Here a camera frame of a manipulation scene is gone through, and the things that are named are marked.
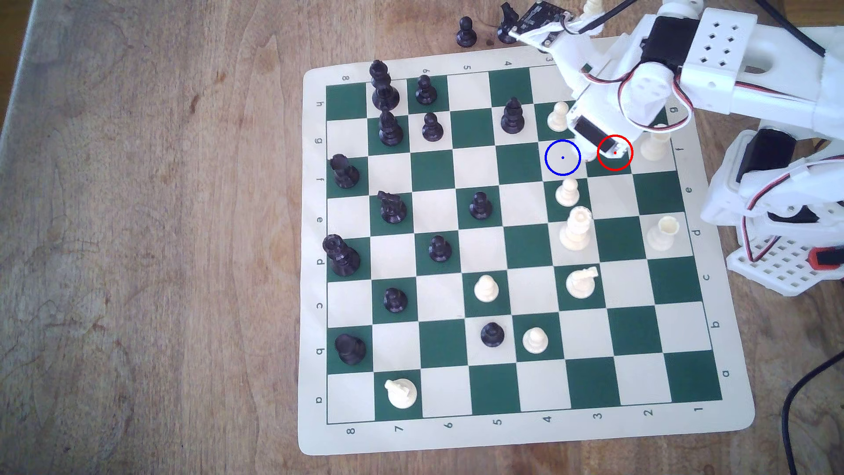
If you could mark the white chess rook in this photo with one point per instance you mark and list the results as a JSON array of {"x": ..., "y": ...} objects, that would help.
[
  {"x": 663, "y": 234},
  {"x": 655, "y": 150}
]

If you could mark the white perforated base plate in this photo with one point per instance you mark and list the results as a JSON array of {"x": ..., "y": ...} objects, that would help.
[{"x": 784, "y": 267}]

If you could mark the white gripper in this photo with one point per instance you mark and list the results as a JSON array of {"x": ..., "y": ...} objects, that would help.
[{"x": 591, "y": 129}]

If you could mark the black chess queen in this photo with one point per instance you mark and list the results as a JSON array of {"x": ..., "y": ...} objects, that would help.
[{"x": 341, "y": 257}]

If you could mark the white chess bishop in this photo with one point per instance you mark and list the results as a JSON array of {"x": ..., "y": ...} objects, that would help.
[{"x": 593, "y": 5}]

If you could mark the black chess bishop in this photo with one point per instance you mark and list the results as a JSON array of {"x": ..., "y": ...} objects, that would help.
[
  {"x": 512, "y": 119},
  {"x": 390, "y": 132}
]

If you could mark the black gripper camera board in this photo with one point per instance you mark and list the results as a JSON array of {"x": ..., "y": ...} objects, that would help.
[{"x": 540, "y": 16}]

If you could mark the white chess knight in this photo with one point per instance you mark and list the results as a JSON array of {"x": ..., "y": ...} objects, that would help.
[
  {"x": 581, "y": 283},
  {"x": 400, "y": 394}
]

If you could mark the white queen centre right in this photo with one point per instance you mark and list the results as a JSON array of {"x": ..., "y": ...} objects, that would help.
[{"x": 575, "y": 231}]

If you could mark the green white chess mat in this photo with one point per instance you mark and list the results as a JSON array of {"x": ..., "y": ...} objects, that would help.
[{"x": 461, "y": 264}]

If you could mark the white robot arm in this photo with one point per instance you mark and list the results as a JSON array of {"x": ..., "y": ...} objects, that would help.
[{"x": 738, "y": 46}]

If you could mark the black chess knight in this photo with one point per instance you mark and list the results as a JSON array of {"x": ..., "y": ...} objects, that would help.
[
  {"x": 506, "y": 30},
  {"x": 391, "y": 208}
]

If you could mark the red table clamp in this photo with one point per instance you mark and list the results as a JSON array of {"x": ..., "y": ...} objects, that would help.
[{"x": 825, "y": 258}]

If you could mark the black chess pawn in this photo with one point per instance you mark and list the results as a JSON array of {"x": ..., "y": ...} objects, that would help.
[
  {"x": 439, "y": 250},
  {"x": 426, "y": 92},
  {"x": 432, "y": 128},
  {"x": 492, "y": 336},
  {"x": 395, "y": 301},
  {"x": 480, "y": 207},
  {"x": 466, "y": 31}
]

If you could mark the black chess king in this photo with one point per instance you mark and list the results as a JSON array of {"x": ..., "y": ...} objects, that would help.
[{"x": 384, "y": 89}]

